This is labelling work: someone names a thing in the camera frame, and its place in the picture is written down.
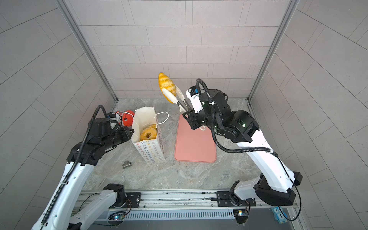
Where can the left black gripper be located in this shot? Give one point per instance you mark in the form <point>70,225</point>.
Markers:
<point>123,130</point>

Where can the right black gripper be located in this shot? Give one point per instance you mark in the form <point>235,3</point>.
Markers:
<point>192,118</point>

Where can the small ridged bread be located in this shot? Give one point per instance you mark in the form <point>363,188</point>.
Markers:
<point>166,83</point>

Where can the braided ring bread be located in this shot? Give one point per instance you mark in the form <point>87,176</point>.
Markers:
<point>149,133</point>

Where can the white paper bag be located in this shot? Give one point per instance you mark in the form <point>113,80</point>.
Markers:
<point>152,151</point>

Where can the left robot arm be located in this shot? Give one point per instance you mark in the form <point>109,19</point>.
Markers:
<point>72,178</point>

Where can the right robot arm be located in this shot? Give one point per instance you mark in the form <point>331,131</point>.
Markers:
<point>237,132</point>

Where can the red shark plush toy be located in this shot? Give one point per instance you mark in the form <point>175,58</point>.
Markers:
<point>127,117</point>

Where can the small metal fitting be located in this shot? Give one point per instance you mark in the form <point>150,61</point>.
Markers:
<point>126,164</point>

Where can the pink tray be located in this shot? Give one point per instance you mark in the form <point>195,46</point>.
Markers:
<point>194,145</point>

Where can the blue owl number tag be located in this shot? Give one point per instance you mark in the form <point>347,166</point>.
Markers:
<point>279,215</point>

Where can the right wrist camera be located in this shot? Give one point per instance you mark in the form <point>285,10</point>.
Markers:
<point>193,95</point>

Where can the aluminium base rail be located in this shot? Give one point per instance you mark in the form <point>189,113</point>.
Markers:
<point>178,204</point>

